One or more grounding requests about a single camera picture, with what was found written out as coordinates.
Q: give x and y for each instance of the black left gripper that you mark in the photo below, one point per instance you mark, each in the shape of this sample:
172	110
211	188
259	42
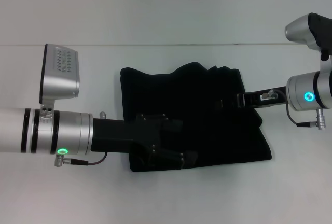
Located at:
122	133

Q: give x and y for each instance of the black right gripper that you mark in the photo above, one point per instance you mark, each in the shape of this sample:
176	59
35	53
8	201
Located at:
267	97

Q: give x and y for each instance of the black t-shirt with white print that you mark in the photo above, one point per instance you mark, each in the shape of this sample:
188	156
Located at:
207	136

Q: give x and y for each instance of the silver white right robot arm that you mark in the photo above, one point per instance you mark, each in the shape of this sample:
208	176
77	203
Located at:
308	91

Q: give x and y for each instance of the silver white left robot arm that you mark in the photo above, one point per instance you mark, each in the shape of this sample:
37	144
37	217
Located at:
39	130

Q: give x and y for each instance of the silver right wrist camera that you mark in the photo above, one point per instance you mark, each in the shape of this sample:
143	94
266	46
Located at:
308	32

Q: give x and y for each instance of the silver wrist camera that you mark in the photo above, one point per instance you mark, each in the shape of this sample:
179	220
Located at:
308	32
61	73

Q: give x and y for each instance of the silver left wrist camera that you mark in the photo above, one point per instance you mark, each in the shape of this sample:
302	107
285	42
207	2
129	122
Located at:
61	73

